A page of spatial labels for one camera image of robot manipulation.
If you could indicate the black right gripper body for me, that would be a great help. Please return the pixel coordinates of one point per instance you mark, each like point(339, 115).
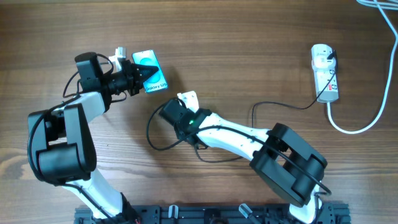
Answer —
point(180, 132)

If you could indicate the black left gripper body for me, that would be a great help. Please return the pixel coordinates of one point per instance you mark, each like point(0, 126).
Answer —
point(133, 83)

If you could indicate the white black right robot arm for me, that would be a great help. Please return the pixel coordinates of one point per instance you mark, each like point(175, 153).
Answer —
point(291, 167)

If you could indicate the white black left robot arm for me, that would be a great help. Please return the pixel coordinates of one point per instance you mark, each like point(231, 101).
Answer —
point(60, 148)

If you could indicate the white power strip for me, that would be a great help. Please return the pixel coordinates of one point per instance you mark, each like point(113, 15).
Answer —
point(324, 65)

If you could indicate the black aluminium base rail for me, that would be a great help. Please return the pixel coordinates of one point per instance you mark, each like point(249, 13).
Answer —
point(338, 213)

